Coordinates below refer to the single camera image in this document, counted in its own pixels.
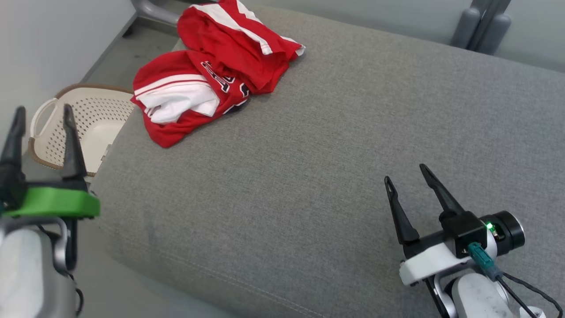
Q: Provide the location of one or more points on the red white-sleeved jersey shirt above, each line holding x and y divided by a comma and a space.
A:
176, 128

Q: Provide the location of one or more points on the red garment with white stripe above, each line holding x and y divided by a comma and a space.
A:
229, 48

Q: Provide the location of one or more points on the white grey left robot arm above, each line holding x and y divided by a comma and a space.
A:
26, 274

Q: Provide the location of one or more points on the grey metal tube frame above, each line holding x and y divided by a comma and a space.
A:
154, 11

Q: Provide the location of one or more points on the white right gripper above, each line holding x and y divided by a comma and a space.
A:
430, 263

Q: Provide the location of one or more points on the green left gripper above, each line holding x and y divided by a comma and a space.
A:
57, 204

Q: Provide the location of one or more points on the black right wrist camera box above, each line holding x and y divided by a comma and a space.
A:
463, 229

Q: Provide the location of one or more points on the cream perforated laundry basket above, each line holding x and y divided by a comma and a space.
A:
101, 115

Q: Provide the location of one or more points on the grey stand posts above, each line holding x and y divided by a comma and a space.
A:
463, 26

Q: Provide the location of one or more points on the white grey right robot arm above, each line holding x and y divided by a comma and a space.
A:
476, 296

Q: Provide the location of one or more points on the grey fabric sofa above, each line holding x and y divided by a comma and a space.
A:
309, 176

